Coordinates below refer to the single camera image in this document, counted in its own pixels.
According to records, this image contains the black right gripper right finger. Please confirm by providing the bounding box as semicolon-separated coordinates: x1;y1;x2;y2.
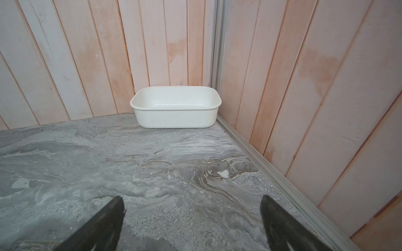
260;195;331;251

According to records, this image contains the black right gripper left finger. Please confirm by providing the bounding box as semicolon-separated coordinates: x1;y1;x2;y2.
55;196;125;251

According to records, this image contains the white plastic storage box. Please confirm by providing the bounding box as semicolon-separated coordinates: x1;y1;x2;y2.
130;86;222;129

